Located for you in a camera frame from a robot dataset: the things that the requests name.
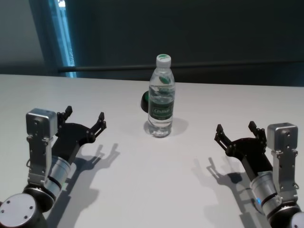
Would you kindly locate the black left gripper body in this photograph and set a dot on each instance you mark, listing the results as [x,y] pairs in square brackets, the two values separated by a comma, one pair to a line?
[71,140]

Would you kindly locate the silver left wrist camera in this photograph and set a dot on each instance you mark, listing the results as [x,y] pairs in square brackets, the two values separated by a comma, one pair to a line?
[40,133]

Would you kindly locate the green button on black base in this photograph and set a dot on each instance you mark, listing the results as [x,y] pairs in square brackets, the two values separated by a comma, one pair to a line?
[144,102]

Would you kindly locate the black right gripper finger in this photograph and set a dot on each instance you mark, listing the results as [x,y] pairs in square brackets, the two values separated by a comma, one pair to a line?
[224,141]
[259,134]

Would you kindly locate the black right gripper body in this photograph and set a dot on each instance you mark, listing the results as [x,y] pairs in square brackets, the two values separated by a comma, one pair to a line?
[251,154]

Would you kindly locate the blue lit window strip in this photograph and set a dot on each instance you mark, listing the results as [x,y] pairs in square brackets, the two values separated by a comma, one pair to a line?
[63,38]

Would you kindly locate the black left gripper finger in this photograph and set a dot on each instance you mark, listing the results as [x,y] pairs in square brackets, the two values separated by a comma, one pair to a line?
[63,116]
[97,129]

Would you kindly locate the clear Cestbon water bottle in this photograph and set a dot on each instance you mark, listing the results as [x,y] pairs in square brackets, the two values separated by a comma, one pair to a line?
[161,104]

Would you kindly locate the grey horizontal rail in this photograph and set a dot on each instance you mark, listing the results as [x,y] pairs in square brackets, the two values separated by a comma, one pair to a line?
[213,67]

